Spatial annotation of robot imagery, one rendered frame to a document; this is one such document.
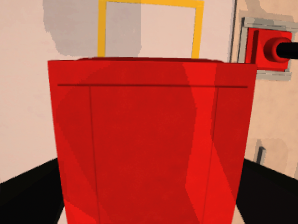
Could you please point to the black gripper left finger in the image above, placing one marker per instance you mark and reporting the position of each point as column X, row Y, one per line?
column 34, row 197

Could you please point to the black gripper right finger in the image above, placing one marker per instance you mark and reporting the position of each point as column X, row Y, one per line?
column 266, row 197

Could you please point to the yellow rectangular frame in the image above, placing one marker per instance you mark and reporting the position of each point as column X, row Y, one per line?
column 198, row 4

